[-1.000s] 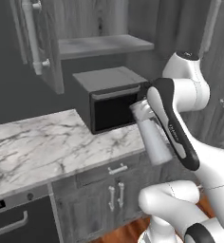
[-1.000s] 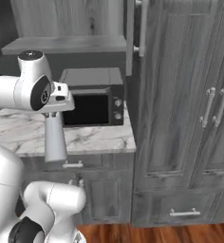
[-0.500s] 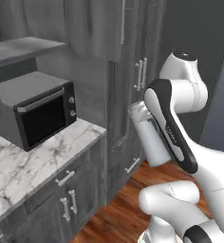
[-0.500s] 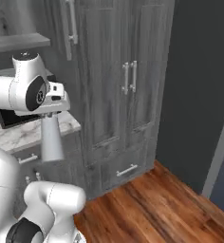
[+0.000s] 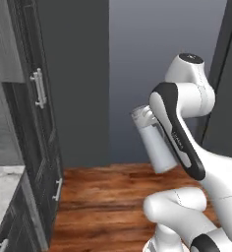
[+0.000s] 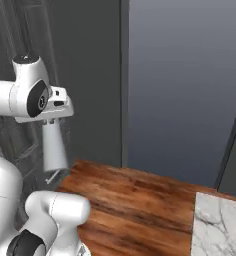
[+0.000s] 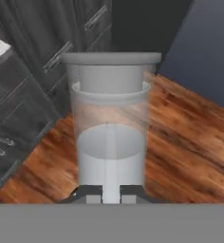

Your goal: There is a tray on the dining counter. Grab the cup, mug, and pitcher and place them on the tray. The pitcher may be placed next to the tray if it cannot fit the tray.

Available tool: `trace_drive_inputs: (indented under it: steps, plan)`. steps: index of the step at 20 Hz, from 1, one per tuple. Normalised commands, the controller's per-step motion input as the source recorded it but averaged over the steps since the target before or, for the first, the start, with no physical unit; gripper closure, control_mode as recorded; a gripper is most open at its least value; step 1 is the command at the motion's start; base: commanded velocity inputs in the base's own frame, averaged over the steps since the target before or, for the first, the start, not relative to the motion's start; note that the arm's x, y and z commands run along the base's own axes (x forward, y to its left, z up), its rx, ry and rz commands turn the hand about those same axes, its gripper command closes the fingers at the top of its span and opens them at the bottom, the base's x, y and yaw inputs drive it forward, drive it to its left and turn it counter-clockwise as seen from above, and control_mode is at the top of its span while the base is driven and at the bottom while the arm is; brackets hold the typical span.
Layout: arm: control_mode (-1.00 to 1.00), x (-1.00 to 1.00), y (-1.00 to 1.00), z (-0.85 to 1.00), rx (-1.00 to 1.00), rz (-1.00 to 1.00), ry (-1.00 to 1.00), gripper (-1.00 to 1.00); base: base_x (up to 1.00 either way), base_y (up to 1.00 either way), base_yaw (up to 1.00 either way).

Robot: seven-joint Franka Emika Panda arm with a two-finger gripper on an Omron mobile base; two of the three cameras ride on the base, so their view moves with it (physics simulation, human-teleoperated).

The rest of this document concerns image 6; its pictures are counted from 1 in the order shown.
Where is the dark grey tall panel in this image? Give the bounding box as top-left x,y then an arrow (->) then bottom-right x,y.
48,0 -> 130,169

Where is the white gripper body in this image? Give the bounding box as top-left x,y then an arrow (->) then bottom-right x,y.
14,97 -> 75,125

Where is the thin grey bar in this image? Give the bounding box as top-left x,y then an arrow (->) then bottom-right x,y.
45,169 -> 62,185

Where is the dark grey ribbed cupboard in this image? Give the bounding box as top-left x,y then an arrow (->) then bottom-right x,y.
0,0 -> 59,231

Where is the white tapered cylinder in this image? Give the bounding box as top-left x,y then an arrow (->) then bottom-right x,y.
42,123 -> 70,174

